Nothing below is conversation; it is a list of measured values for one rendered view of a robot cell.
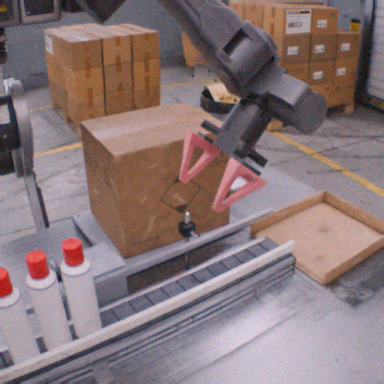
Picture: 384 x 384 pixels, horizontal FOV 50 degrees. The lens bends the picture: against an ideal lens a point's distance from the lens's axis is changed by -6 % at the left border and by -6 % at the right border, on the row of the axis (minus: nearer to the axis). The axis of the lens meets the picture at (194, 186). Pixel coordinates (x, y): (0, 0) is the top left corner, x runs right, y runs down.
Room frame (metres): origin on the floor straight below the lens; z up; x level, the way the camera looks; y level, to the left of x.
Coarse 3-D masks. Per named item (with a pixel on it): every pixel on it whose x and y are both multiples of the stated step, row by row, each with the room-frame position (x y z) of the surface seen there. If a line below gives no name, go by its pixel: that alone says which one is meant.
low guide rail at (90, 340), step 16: (272, 256) 0.75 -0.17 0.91; (240, 272) 0.70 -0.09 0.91; (208, 288) 0.65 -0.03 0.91; (160, 304) 0.60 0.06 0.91; (176, 304) 0.61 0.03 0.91; (128, 320) 0.55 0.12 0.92; (144, 320) 0.57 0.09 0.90; (96, 336) 0.51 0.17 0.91; (112, 336) 0.53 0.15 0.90; (48, 352) 0.47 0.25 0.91; (64, 352) 0.48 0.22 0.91; (16, 368) 0.43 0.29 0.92; (32, 368) 0.44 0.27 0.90
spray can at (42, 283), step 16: (32, 256) 0.52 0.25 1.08; (32, 272) 0.50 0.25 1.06; (48, 272) 0.52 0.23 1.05; (32, 288) 0.49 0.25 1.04; (48, 288) 0.50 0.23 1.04; (48, 304) 0.50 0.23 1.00; (48, 320) 0.49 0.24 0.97; (64, 320) 0.51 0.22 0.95; (48, 336) 0.49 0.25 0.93; (64, 336) 0.50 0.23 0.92
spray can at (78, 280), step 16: (64, 240) 0.56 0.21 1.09; (64, 256) 0.54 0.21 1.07; (80, 256) 0.55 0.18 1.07; (64, 272) 0.53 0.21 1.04; (80, 272) 0.53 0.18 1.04; (80, 288) 0.53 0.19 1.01; (80, 304) 0.53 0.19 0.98; (96, 304) 0.55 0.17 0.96; (80, 320) 0.53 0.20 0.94; (96, 320) 0.54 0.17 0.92; (80, 336) 0.53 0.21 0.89
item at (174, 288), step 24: (264, 240) 0.85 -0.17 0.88; (216, 264) 0.76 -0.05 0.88; (240, 264) 0.76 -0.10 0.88; (264, 264) 0.76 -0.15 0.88; (168, 288) 0.68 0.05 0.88; (192, 288) 0.68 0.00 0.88; (120, 312) 0.61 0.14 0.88; (168, 312) 0.61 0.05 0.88; (72, 336) 0.54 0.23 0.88; (120, 336) 0.55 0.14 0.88; (0, 360) 0.47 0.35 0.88; (72, 360) 0.48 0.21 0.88
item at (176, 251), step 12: (252, 216) 0.83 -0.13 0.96; (264, 216) 0.84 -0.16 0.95; (228, 228) 0.78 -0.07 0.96; (240, 228) 0.80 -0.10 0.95; (192, 240) 0.74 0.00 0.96; (204, 240) 0.74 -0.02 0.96; (168, 252) 0.70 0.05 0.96; (180, 252) 0.71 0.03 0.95; (132, 264) 0.66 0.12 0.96; (144, 264) 0.66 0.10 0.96; (108, 276) 0.62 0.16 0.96; (120, 276) 0.63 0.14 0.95
